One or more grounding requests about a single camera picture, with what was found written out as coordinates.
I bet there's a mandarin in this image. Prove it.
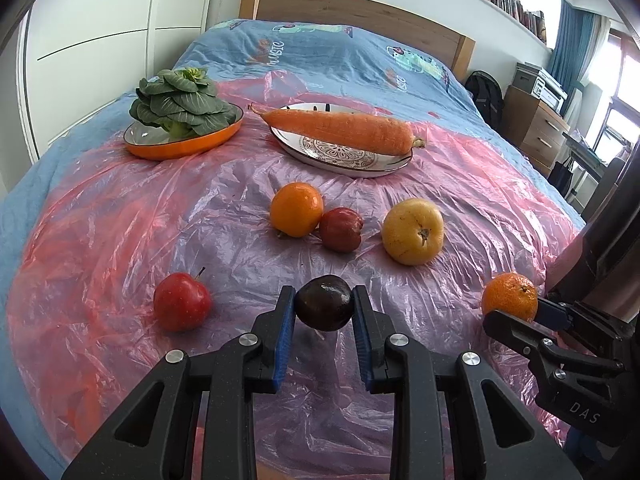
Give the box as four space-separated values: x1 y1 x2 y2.
480 273 538 322

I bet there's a yellow apple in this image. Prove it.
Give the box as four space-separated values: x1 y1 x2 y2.
381 198 445 266

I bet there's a dark plum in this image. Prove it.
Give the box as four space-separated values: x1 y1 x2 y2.
293 274 355 332

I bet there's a small red apple top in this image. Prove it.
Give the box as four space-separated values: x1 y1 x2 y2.
319 207 363 254

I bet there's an orange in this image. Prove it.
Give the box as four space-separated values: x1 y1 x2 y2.
270 182 323 238

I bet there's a black steel electric kettle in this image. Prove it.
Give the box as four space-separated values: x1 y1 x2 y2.
544 154 639 321

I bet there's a dark blue tote bag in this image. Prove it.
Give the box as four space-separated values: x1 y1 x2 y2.
548 156 574 198

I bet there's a desk with shelf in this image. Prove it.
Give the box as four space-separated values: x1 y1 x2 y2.
563 133 631 195

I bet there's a wooden drawer cabinet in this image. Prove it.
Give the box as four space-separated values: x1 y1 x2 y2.
499 86 570 178

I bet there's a white printer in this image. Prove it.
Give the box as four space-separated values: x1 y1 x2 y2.
512 63 567 113

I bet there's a black backpack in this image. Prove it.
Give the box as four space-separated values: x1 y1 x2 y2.
464 70 503 131

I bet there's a pink plastic sheet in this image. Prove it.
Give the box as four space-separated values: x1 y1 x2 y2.
4 70 586 480

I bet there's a white patterned plate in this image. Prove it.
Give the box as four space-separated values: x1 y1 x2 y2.
269 103 414 178

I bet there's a large carrot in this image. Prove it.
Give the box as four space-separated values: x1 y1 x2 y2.
248 104 426 156

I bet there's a blue curtain right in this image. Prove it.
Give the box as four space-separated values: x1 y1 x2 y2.
546 0 596 98

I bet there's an orange dish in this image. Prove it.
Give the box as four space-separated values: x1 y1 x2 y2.
122 104 244 162

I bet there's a blue patterned bed cover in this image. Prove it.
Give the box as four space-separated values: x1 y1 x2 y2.
0 17 586 480

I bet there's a green bok choy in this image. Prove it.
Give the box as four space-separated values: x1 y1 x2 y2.
129 66 242 143

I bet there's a wooden headboard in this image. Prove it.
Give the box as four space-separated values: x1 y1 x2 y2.
239 0 475 81

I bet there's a white wardrobe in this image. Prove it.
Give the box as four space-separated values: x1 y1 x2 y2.
16 0 209 160

